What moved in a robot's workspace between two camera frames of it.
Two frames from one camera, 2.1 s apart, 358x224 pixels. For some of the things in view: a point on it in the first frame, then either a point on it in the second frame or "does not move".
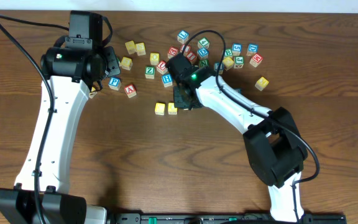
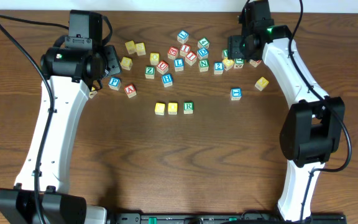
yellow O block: [171, 109] does not move
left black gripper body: [112, 62] does not move
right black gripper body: [183, 97] to [234, 46]
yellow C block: [160, 109] does not move
